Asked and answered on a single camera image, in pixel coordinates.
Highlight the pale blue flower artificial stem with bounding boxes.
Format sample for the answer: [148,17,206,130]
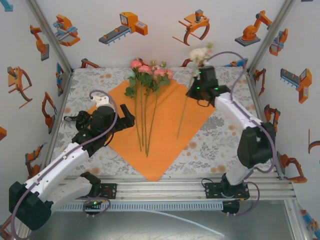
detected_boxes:
[124,71,143,152]

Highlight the white rose artificial stem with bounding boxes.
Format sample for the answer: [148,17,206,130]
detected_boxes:
[176,42,215,140]

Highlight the orange wrapping paper sheet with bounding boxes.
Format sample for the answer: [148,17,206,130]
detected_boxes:
[86,79,217,183]

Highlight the grey floral tablecloth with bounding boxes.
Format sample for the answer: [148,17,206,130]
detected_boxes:
[47,66,277,176]

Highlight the aluminium mounting rails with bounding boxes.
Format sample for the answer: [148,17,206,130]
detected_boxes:
[23,173,297,202]

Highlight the black controller board green LED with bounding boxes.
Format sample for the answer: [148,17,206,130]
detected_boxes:
[83,198,104,216]

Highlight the black controller box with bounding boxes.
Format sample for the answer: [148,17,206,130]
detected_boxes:
[221,199,241,216]

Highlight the thin white tube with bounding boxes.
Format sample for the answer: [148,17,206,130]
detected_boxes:
[143,209,225,237]

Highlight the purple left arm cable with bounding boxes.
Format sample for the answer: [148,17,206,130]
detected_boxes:
[9,89,118,240]

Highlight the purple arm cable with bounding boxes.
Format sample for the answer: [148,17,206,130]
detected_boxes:
[9,89,118,240]
[206,51,278,217]

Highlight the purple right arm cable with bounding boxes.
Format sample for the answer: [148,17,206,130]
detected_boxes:
[206,51,278,217]

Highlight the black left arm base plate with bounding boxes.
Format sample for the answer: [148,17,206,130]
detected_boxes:
[98,183,118,200]

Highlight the aluminium frame post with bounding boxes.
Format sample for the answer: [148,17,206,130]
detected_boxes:
[24,0,75,73]
[246,0,297,73]

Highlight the white slotted cable duct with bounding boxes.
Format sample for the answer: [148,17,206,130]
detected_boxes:
[53,201,223,212]

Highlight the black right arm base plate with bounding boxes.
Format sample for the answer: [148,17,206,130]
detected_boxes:
[204,181,251,201]

